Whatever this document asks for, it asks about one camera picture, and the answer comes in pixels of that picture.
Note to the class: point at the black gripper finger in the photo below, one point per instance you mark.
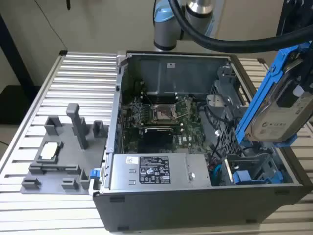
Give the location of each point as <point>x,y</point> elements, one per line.
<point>291,98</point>

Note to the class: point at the hard disk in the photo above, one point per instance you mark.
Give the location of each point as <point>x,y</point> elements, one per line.
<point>266,115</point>

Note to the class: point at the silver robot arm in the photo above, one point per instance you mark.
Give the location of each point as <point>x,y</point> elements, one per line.
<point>168,29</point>

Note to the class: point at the metal disk bay cage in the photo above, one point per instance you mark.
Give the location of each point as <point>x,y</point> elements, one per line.
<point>220,127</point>

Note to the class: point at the blue carrier in bay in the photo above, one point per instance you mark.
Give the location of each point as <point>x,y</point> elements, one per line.
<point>240,177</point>

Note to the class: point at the green motherboard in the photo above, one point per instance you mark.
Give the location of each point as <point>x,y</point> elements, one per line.
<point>190,137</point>

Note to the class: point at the CPU socket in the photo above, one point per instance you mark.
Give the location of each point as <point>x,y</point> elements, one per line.
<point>164,112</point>

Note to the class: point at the black graphics card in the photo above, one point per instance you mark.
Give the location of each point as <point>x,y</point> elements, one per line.
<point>156,139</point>

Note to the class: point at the black PC case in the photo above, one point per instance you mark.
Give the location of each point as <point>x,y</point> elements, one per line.
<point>185,210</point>

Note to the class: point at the silver power supply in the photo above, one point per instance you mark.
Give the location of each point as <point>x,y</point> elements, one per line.
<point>122,171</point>

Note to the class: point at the blue case latch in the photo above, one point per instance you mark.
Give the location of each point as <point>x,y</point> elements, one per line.
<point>94,173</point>

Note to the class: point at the grey parts rack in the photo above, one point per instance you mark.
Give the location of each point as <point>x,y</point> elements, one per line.
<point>73,156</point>

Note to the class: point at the silver CPU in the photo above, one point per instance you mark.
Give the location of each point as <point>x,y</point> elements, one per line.
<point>49,150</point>

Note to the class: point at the dark furniture panel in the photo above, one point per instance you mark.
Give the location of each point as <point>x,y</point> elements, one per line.
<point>14,73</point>

